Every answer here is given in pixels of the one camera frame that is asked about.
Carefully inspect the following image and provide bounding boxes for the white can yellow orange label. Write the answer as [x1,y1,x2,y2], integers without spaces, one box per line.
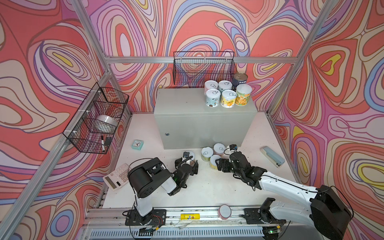
[221,90,237,109]

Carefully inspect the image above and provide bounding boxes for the white can teal label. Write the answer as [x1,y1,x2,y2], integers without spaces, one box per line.
[206,89,221,108]

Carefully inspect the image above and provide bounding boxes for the yellow peach can plastic lid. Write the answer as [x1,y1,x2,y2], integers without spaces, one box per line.
[235,84,252,106]

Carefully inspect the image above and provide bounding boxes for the light blue spotted can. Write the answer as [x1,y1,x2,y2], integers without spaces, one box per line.
[218,80,233,93]

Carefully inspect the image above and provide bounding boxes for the white can pink label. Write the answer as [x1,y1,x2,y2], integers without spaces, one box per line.
[204,80,218,93]

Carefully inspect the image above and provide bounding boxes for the dark blue tomato can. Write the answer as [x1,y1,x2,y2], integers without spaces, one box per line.
[232,73,248,89]

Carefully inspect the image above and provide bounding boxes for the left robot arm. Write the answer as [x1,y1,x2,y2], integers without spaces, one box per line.
[127,156,199,217]

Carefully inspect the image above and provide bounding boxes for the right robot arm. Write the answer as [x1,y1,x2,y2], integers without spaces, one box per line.
[215,152,353,240]

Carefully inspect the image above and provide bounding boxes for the white can red label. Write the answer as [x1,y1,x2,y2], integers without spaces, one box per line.
[213,143,226,156]

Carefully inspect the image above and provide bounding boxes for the white can green label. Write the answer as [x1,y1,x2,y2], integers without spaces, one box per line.
[201,147,214,162]

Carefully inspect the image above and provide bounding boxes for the grey green stapler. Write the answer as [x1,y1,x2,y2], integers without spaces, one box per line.
[260,146,286,168]

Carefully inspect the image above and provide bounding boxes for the grey metal cabinet box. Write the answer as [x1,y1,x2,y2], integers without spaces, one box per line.
[154,88,257,149]

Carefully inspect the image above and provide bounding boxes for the pink tape roll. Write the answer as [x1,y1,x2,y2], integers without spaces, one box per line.
[218,205,232,220]

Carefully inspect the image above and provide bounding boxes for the mint green small clock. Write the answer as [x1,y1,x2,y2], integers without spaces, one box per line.
[131,140,144,151]

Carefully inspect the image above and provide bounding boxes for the white pink calculator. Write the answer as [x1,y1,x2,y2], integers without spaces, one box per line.
[103,164,129,191]

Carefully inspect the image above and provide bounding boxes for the black marker pen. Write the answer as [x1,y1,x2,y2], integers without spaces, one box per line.
[101,136,105,153]

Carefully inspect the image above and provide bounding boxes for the silver tape roll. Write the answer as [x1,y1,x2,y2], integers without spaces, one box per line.
[95,115,118,134]

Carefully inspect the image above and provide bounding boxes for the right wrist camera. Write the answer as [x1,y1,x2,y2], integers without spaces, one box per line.
[229,144,238,152]

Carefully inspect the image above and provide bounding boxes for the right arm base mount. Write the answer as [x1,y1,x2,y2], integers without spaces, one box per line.
[241,208,287,225]

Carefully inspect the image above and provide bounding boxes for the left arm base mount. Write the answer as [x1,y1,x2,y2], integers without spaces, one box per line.
[122,208,167,227]

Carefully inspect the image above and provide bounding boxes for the back black wire basket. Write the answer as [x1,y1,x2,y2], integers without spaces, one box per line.
[173,50,237,88]

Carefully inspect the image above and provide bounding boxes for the black wire basket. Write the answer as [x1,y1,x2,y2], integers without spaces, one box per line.
[173,50,237,88]
[63,83,129,154]

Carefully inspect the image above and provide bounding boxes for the left black wire basket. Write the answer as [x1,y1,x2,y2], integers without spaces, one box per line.
[63,83,129,154]

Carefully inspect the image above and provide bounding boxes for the aluminium front rail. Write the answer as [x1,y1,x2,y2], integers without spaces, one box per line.
[82,205,296,231]

